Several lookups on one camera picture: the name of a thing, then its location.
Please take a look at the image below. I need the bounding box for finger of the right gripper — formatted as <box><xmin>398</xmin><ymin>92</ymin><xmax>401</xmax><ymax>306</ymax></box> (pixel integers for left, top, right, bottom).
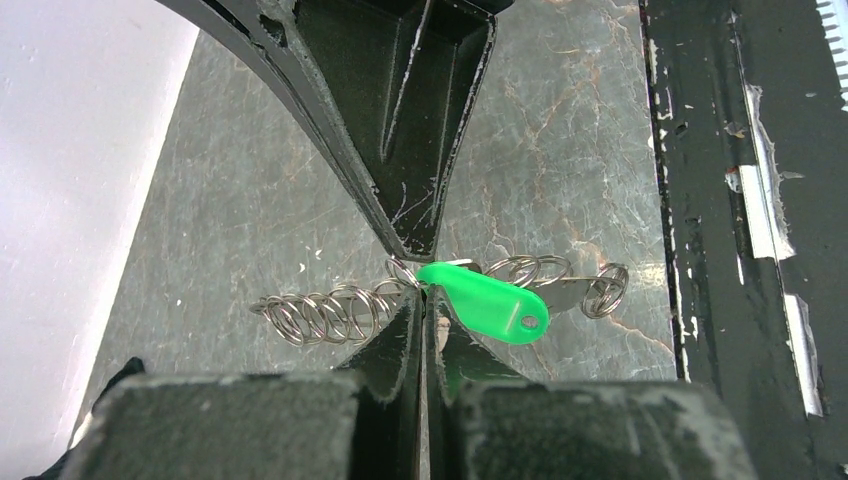
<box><xmin>295</xmin><ymin>1</ymin><xmax>507</xmax><ymax>262</ymax></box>
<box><xmin>161</xmin><ymin>1</ymin><xmax>414</xmax><ymax>261</ymax></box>

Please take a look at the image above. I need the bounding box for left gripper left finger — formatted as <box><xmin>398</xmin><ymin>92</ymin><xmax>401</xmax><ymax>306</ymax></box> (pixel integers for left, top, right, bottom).
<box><xmin>62</xmin><ymin>289</ymin><xmax>423</xmax><ymax>479</ymax></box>

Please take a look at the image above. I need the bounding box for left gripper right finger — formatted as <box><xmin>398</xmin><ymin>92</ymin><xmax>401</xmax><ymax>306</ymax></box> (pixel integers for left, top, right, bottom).
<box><xmin>425</xmin><ymin>287</ymin><xmax>757</xmax><ymax>479</ymax></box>

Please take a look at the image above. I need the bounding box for key with green tag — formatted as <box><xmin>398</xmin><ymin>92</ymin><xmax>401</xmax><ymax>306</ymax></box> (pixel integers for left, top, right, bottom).
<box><xmin>415</xmin><ymin>262</ymin><xmax>550</xmax><ymax>345</ymax></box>

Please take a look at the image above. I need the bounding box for metal key organizer plate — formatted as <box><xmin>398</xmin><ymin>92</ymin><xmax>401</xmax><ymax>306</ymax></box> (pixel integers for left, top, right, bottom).
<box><xmin>249</xmin><ymin>254</ymin><xmax>629</xmax><ymax>347</ymax></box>

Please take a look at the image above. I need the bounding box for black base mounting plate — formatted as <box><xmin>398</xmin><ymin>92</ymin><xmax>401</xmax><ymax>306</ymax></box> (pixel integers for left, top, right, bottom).
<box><xmin>640</xmin><ymin>1</ymin><xmax>847</xmax><ymax>479</ymax></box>

